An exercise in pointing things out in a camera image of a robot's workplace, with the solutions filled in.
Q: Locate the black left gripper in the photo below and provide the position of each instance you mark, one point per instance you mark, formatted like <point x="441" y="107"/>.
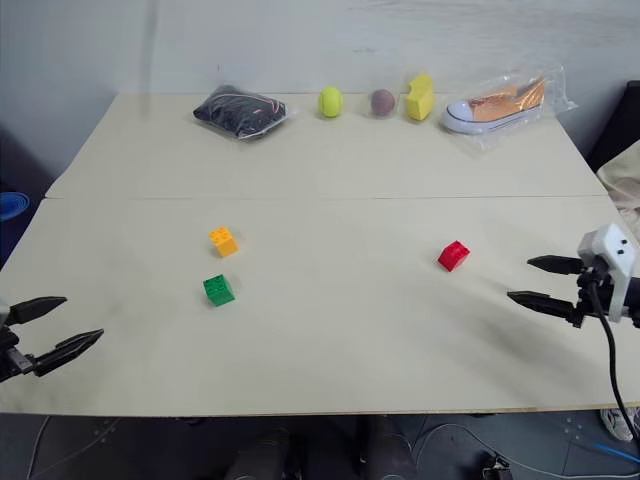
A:
<point x="12" y="357"/>

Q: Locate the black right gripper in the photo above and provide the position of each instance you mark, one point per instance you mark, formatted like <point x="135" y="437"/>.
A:
<point x="592" y="292"/>

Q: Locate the black right wrist collar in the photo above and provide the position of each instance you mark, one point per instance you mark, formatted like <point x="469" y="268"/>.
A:
<point x="632" y="300"/>

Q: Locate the red toy brick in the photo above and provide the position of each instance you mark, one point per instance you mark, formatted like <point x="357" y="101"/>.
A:
<point x="454" y="256"/>

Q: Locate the beige cloth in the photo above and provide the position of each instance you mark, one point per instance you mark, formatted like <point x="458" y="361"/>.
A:
<point x="622" y="185"/>

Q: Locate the blue round object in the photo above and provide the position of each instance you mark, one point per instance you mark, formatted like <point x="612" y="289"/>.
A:
<point x="11" y="206"/>

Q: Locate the white sneaker on floor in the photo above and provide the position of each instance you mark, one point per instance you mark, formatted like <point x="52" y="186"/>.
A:
<point x="620" y="422"/>

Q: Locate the green toy brick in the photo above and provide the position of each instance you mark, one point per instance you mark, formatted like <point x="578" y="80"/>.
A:
<point x="218" y="289"/>

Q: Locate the black chair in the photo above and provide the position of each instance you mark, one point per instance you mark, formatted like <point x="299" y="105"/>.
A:
<point x="617" y="125"/>

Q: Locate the orange sneaker in plastic bag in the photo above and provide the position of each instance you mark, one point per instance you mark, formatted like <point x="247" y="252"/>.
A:
<point x="500" y="107"/>

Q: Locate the orange toy brick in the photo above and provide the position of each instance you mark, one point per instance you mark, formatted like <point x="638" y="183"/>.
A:
<point x="224" y="242"/>

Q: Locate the yellow sponge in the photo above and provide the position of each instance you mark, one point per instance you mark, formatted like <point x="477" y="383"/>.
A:
<point x="419" y="98"/>

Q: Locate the dark red ball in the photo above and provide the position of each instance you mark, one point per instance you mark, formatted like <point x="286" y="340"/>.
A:
<point x="382" y="102"/>

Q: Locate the yellow-green tennis ball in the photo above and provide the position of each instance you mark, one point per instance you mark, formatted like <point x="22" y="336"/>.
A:
<point x="331" y="102"/>

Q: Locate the black garment in plastic bag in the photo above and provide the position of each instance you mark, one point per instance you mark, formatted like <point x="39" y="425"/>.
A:
<point x="240" y="112"/>

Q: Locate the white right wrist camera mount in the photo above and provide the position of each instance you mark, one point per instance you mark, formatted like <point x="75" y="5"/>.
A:
<point x="611" y="260"/>

